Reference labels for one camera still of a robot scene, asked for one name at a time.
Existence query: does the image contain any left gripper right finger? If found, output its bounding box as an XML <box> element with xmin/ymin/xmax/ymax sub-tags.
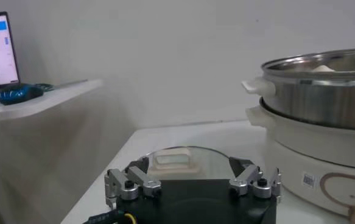
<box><xmin>228</xmin><ymin>156</ymin><xmax>282</xmax><ymax>200</ymax></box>

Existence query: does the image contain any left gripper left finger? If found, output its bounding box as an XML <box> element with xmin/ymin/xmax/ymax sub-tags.
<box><xmin>104</xmin><ymin>156</ymin><xmax>163</xmax><ymax>205</ymax></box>

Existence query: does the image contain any round glass lid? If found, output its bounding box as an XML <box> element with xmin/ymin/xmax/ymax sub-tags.
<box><xmin>139</xmin><ymin>145</ymin><xmax>236</xmax><ymax>181</ymax></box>

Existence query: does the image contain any white steamed baozi bun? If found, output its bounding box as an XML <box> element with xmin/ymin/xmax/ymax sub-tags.
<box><xmin>311</xmin><ymin>65</ymin><xmax>336</xmax><ymax>73</ymax></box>

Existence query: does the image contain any steel perforated steamer basket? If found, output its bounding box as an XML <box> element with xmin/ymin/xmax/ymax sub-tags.
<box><xmin>241</xmin><ymin>47</ymin><xmax>355</xmax><ymax>131</ymax></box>

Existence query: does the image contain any white electric cooker base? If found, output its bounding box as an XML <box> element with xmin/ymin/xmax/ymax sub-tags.
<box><xmin>245</xmin><ymin>97</ymin><xmax>355</xmax><ymax>224</ymax></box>

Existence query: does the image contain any white side table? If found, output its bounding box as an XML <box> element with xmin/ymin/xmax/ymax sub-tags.
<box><xmin>0</xmin><ymin>79</ymin><xmax>104</xmax><ymax>124</ymax></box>

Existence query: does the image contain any blue computer mouse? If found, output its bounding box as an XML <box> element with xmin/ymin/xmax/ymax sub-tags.
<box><xmin>0</xmin><ymin>84</ymin><xmax>45</xmax><ymax>106</ymax></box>

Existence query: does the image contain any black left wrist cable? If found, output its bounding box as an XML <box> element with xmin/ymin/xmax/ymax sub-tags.
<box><xmin>82</xmin><ymin>209</ymin><xmax>138</xmax><ymax>224</ymax></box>

